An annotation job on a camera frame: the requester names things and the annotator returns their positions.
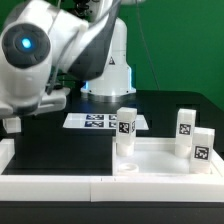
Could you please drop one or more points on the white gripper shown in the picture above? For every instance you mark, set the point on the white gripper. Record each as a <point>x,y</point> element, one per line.
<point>56,101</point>

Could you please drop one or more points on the white square table top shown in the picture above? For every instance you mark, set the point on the white square table top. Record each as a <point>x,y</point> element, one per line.
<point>152,156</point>

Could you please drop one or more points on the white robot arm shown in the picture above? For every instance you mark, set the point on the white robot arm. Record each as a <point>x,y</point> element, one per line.
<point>39,40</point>

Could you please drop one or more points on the white marker tag plate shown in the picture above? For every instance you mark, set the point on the white marker tag plate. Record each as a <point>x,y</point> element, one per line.
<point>90,121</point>

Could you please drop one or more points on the white U-shaped obstacle fence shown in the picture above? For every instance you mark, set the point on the white U-shaped obstacle fence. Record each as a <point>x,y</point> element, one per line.
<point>140,188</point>

